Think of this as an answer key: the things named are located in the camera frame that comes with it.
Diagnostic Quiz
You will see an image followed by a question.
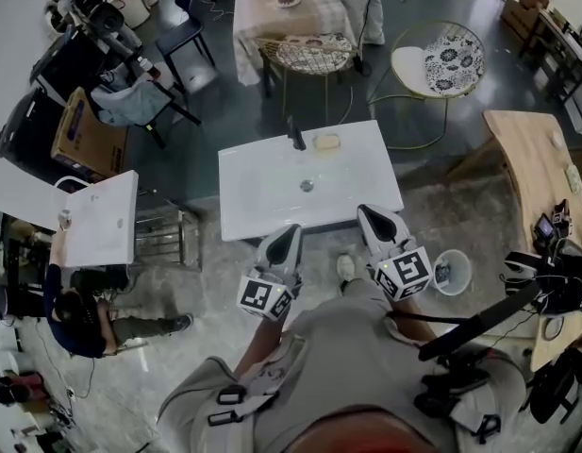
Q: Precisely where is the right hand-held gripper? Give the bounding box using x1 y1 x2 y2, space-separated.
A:
356 203 433 302

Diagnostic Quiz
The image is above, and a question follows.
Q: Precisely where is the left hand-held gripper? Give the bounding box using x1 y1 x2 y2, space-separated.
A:
236 224 304 323

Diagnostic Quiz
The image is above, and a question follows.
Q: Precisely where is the person's right forearm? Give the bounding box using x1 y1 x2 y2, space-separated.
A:
387 297 438 344

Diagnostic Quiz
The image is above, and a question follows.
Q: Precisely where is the person's left forearm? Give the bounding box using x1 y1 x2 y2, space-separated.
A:
233 316 285 381

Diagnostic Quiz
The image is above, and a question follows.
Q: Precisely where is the white shoe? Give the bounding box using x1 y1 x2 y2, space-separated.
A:
336 253 357 283

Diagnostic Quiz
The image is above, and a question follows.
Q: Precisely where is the white sink basin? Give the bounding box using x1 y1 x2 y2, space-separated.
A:
218 119 405 243

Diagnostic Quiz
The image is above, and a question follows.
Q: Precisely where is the white trash bin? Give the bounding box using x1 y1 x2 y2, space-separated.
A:
431 248 474 297

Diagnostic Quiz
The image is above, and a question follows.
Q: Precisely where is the metal rack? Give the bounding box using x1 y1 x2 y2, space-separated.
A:
134 189 203 272

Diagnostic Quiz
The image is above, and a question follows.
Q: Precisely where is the person's grey shirt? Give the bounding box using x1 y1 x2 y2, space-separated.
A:
157 280 527 453

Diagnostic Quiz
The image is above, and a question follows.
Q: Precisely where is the black faucet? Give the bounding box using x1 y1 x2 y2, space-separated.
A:
286 115 308 152

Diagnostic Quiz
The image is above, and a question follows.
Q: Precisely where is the black chest-mounted device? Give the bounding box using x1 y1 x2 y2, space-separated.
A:
415 278 541 419

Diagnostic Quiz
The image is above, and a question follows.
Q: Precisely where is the black and white headset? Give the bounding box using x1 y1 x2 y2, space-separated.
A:
502 251 544 296

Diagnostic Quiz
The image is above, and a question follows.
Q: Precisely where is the small screen device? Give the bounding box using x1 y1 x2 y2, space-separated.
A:
534 213 557 239

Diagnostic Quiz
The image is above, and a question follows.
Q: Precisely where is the wooden table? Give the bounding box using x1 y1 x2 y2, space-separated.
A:
444 109 582 373

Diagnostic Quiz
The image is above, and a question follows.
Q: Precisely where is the white round chair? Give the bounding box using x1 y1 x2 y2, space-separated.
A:
367 20 488 152

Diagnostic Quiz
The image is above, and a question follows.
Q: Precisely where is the white rectangular sink top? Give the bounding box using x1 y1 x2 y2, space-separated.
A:
62 170 140 269

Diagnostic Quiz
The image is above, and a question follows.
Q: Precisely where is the floral cushion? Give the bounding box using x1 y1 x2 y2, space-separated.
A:
422 35 486 94

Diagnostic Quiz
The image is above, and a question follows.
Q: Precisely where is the grey oval case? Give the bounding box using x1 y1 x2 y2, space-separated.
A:
540 316 565 342

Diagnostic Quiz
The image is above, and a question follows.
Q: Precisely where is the black backpack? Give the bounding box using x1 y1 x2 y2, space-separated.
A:
538 238 582 315

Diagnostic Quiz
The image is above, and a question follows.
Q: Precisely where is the patterned packet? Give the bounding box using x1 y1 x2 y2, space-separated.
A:
564 162 582 193

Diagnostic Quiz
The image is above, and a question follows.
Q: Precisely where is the grey jacket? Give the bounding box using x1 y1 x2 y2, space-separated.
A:
90 78 173 126

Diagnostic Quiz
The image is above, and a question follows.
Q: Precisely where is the cardboard box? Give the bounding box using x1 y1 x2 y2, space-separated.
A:
50 86 130 182

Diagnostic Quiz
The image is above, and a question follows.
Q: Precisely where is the black office chair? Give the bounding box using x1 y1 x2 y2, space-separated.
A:
525 346 582 425

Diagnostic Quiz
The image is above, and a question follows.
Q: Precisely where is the cloth-covered table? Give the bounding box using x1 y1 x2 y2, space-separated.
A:
232 0 358 88

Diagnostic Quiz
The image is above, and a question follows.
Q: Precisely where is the blue chair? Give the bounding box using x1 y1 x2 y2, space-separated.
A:
156 0 217 94

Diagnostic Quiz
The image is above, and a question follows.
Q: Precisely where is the black storage bin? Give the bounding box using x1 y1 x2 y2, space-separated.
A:
29 28 108 94
0 86 69 173

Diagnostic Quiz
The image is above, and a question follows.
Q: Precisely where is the white cylindrical appliance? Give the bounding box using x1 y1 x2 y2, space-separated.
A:
113 0 153 27

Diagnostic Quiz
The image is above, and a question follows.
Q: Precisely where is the black vanity frame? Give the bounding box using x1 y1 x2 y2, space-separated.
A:
242 222 367 249

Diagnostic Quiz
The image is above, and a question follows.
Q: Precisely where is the black cable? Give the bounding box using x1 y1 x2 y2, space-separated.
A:
387 310 480 326

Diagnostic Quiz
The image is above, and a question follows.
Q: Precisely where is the black strap buckle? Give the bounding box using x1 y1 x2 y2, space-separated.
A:
472 415 502 445
208 409 244 428
216 387 247 406

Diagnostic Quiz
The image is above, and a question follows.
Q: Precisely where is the gold wire chair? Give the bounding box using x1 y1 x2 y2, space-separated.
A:
254 32 361 125

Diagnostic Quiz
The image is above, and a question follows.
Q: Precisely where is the black camera rig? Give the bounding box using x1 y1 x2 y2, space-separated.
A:
71 0 126 32

